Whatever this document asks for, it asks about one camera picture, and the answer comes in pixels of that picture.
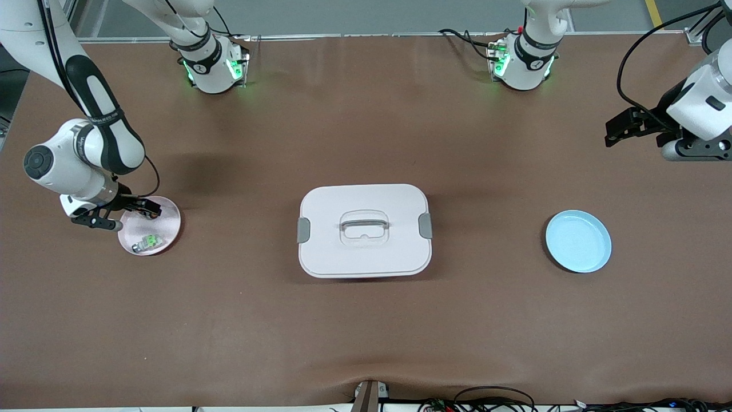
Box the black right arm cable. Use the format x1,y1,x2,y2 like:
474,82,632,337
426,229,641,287
37,0,161,198

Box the aluminium table edge rail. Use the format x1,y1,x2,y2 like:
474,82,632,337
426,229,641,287
77,33,690,42

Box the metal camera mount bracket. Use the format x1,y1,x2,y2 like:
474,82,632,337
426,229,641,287
352,379,391,412

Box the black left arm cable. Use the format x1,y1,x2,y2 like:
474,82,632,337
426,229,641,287
616,0,732,124

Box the brown table mat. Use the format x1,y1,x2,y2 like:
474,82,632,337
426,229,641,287
0,33,732,410

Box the black base power cables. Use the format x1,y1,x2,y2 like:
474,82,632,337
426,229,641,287
439,27,515,61

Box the pink round plate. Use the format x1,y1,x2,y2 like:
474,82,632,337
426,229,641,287
117,196,182,256

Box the black base cable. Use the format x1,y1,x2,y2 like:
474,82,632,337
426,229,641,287
194,0,249,41

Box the light blue round plate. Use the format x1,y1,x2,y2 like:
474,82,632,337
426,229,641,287
544,209,612,274

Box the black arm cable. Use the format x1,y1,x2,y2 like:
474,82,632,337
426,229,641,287
616,0,732,124
37,0,161,198

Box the black cable bundle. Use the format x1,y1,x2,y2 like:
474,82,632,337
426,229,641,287
417,386,732,412

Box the aluminium frame post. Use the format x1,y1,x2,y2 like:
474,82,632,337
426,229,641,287
57,0,81,41
685,0,732,46

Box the white lidded storage box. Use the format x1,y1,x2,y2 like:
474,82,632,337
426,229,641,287
297,183,433,279

